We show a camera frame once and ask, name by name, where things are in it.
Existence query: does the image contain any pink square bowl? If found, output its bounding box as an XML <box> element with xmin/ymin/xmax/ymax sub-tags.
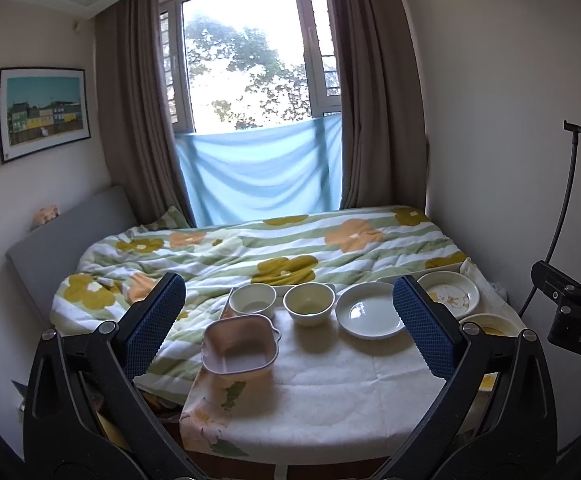
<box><xmin>202</xmin><ymin>314</ymin><xmax>282</xmax><ymax>380</ymax></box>

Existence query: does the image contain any cream round bowl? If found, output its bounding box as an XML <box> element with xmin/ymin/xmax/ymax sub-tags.
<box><xmin>283</xmin><ymin>283</ymin><xmax>336</xmax><ymax>327</ymax></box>

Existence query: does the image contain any yellow rimmed bowl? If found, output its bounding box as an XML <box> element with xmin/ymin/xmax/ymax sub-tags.
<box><xmin>461</xmin><ymin>313</ymin><xmax>525</xmax><ymax>337</ymax></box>

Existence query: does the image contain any cartoon printed plate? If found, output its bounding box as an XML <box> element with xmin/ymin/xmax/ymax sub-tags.
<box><xmin>417</xmin><ymin>271</ymin><xmax>481</xmax><ymax>318</ymax></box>

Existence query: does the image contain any floral green striped duvet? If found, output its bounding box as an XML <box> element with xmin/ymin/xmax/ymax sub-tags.
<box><xmin>50</xmin><ymin>206</ymin><xmax>466</xmax><ymax>404</ymax></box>

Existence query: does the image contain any grey headboard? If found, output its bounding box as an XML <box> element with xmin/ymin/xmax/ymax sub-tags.
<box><xmin>6</xmin><ymin>185</ymin><xmax>138</xmax><ymax>325</ymax></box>

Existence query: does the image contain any white shallow plate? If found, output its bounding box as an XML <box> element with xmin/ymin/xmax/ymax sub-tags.
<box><xmin>335</xmin><ymin>282</ymin><xmax>405</xmax><ymax>340</ymax></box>

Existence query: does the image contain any plush toy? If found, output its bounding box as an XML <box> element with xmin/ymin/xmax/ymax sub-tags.
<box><xmin>31</xmin><ymin>205</ymin><xmax>60</xmax><ymax>230</ymax></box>

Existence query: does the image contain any brown right curtain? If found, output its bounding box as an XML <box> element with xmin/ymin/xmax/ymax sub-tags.
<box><xmin>330</xmin><ymin>0</ymin><xmax>428</xmax><ymax>209</ymax></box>

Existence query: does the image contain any brown curtain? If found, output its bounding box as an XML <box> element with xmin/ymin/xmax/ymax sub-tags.
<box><xmin>330</xmin><ymin>0</ymin><xmax>428</xmax><ymax>209</ymax></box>
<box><xmin>95</xmin><ymin>0</ymin><xmax>194</xmax><ymax>226</ymax></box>

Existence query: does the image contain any framed town picture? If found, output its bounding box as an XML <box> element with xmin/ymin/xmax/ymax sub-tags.
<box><xmin>0</xmin><ymin>67</ymin><xmax>91</xmax><ymax>164</ymax></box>

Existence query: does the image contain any light blue cloth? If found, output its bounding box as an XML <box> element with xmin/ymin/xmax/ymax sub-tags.
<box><xmin>176</xmin><ymin>114</ymin><xmax>343</xmax><ymax>226</ymax></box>

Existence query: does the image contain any brown left curtain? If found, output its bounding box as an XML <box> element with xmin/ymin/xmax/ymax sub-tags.
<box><xmin>95</xmin><ymin>0</ymin><xmax>194</xmax><ymax>226</ymax></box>

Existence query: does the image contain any black stand cable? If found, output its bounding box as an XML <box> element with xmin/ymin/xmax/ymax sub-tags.
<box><xmin>517</xmin><ymin>119</ymin><xmax>581</xmax><ymax>317</ymax></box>

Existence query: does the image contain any window frame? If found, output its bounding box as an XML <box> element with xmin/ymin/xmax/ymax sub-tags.
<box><xmin>159</xmin><ymin>0</ymin><xmax>341</xmax><ymax>134</ymax></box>

